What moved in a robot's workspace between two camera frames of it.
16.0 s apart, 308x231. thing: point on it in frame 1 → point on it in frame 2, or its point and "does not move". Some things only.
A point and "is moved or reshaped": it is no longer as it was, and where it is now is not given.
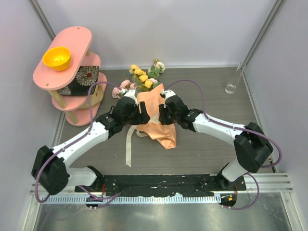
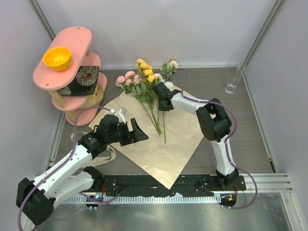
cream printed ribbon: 155,119 → 96,162
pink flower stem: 118,92 → 130,83
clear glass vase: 231,87 does not move
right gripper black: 163,110 → 161,108
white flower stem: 158,68 → 166,70
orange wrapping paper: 165,134 is moved or reshaped
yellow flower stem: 140,78 → 147,78
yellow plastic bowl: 59,58 does not move
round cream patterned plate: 96,98 does not move
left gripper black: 142,118 → 139,135
